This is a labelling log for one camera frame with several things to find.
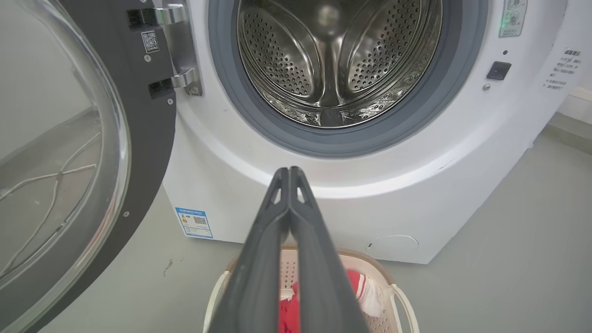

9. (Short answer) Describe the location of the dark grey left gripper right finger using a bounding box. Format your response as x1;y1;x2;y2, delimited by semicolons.
289;166;371;333

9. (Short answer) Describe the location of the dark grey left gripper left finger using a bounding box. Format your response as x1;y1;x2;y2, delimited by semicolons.
208;167;291;333

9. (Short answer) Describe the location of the red and white garment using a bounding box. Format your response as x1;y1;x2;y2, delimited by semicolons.
279;269;385;333

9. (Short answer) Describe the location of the beige perforated laundry basket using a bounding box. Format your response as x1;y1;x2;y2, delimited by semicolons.
203;246;420;333

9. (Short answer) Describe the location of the round glass washer door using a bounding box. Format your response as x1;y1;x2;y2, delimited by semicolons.
0;0;204;333

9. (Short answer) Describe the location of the white front-load washing machine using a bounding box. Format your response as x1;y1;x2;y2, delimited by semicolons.
162;0;592;265

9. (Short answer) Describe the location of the thin white cable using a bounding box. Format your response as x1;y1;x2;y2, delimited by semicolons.
0;133;102;274

